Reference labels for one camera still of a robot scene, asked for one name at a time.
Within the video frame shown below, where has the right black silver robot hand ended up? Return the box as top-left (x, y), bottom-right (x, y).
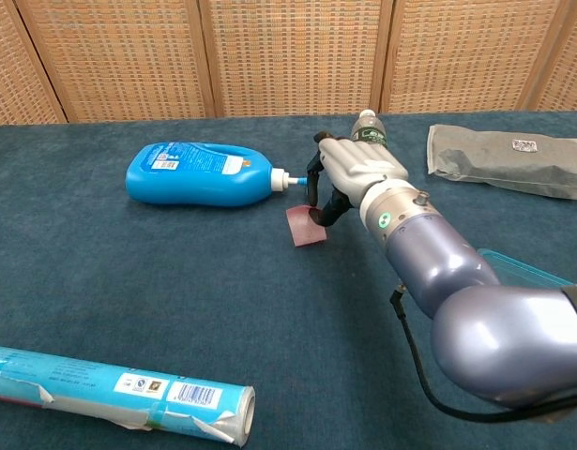
top-left (306, 131), bottom-right (410, 228)

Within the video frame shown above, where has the clear plastic water bottle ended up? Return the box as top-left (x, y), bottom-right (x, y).
top-left (350, 109), bottom-right (389, 149)

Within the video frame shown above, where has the woven bamboo folding screen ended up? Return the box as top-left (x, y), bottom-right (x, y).
top-left (0, 0), bottom-right (577, 127)

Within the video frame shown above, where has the grey plastic bag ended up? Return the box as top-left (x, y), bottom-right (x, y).
top-left (426, 123), bottom-right (577, 203)

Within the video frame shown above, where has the blue pump detergent bottle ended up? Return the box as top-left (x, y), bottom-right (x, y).
top-left (124, 142), bottom-right (313, 208)

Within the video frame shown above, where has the blue transparent container lid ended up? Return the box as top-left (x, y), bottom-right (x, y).
top-left (475, 247), bottom-right (576, 288)

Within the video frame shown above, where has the blue felt table cover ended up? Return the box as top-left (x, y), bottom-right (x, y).
top-left (0, 110), bottom-right (577, 450)

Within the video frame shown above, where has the blue cling film roll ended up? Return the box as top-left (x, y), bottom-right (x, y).
top-left (0, 344), bottom-right (257, 447)

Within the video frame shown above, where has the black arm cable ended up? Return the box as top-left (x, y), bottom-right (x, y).
top-left (389, 282), bottom-right (577, 425)

